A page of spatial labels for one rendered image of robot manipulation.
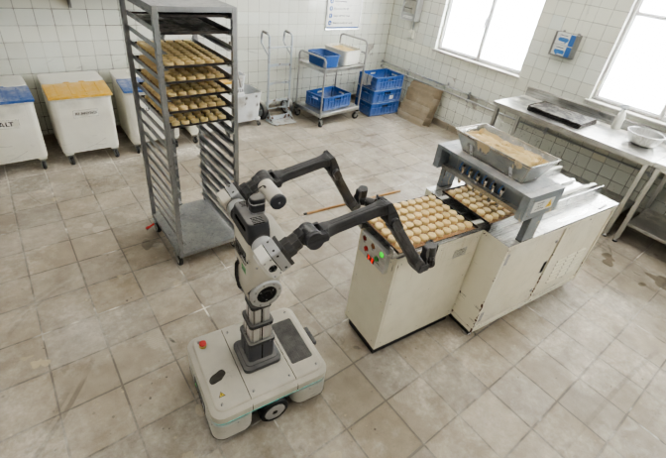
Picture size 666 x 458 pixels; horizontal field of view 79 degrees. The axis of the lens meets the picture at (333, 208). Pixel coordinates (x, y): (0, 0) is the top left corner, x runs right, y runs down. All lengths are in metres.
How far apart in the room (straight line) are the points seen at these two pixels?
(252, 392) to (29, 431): 1.12
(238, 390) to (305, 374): 0.36
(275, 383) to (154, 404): 0.69
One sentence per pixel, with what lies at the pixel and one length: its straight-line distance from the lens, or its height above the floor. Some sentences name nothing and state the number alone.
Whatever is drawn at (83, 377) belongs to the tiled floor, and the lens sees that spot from 2.85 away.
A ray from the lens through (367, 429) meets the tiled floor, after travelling 2.54.
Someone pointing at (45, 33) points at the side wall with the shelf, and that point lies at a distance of 5.18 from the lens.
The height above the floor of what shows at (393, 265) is 0.79.
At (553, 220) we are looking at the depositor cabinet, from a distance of 3.05.
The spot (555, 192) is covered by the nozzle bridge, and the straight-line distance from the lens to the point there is 2.62.
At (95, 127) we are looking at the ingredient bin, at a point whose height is 0.38.
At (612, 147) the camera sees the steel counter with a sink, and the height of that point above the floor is 0.88.
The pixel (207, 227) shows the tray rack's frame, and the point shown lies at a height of 0.15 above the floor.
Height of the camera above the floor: 2.20
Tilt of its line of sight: 33 degrees down
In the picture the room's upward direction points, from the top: 8 degrees clockwise
